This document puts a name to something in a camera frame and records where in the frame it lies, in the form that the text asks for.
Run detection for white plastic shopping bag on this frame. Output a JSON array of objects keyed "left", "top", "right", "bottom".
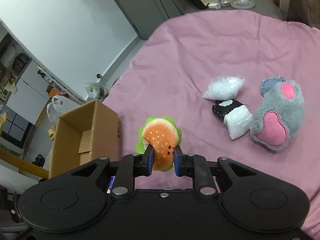
[{"left": 47, "top": 95, "right": 79, "bottom": 123}]

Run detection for pink bed sheet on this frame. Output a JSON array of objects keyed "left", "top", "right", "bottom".
[{"left": 104, "top": 10, "right": 319, "bottom": 239}]

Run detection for brown cardboard box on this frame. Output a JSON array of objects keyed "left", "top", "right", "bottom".
[{"left": 49, "top": 100, "right": 121, "bottom": 178}]

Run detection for small clear trash bag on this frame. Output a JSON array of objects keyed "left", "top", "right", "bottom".
[{"left": 85, "top": 82, "right": 109, "bottom": 101}]

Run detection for grey pink plush toy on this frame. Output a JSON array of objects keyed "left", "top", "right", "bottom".
[{"left": 250, "top": 76, "right": 304, "bottom": 152}]

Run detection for black felt pouch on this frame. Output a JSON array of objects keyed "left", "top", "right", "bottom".
[{"left": 212, "top": 100, "right": 243, "bottom": 120}]

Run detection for grey wardrobe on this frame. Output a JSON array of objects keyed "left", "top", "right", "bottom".
[{"left": 100, "top": 0, "right": 216, "bottom": 41}]

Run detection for plush hamburger toy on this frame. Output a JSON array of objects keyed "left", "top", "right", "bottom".
[{"left": 136, "top": 116, "right": 182, "bottom": 172}]

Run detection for yellow slipper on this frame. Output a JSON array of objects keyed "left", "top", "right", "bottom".
[{"left": 48, "top": 125, "right": 56, "bottom": 140}]

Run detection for clear bag white filling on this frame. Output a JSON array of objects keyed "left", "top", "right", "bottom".
[{"left": 202, "top": 76, "right": 245, "bottom": 101}]

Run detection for blue tissue pack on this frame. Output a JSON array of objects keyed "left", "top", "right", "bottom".
[{"left": 107, "top": 176, "right": 115, "bottom": 194}]

